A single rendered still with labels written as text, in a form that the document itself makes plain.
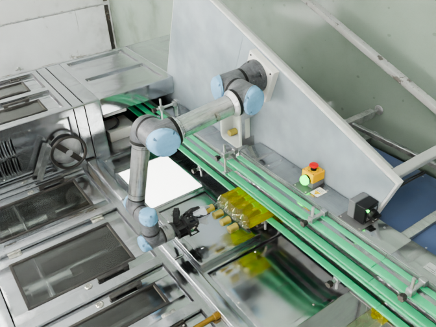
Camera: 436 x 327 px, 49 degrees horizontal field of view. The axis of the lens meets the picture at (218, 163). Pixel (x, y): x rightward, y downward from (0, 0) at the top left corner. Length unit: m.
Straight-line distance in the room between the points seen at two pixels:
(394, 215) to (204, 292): 0.83
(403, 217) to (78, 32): 4.42
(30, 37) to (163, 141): 3.91
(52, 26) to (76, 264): 3.67
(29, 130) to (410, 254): 1.99
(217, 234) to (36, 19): 3.80
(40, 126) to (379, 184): 1.80
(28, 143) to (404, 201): 1.95
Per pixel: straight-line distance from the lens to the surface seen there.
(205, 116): 1.86
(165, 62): 3.22
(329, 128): 1.98
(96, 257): 2.33
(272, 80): 2.12
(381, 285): 1.85
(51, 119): 2.78
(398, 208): 2.08
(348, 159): 1.96
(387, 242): 1.88
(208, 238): 2.25
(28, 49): 5.57
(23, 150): 2.82
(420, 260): 1.84
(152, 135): 1.77
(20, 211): 2.75
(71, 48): 5.70
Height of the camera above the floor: 2.03
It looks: 27 degrees down
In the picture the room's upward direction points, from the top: 113 degrees counter-clockwise
